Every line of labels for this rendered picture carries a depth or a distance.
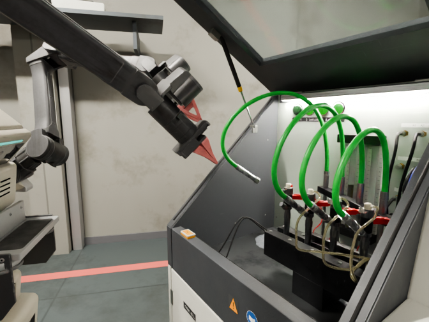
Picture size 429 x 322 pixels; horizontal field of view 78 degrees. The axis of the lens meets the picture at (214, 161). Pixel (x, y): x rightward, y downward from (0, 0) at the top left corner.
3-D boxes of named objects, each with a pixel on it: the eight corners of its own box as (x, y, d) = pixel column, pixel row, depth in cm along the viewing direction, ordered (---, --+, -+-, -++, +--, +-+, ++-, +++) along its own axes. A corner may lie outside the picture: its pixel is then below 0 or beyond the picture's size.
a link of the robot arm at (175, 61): (148, 78, 97) (138, 62, 88) (172, 57, 98) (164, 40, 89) (169, 98, 93) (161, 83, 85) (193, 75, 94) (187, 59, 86)
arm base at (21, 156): (11, 157, 93) (-9, 163, 81) (31, 143, 93) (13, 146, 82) (31, 176, 95) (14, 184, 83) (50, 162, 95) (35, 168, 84)
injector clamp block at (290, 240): (262, 273, 89) (263, 230, 87) (283, 264, 95) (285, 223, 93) (367, 342, 62) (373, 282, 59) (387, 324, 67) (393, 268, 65)
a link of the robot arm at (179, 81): (123, 82, 58) (132, 93, 51) (161, 43, 58) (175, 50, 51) (160, 116, 66) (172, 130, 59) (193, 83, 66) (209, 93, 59)
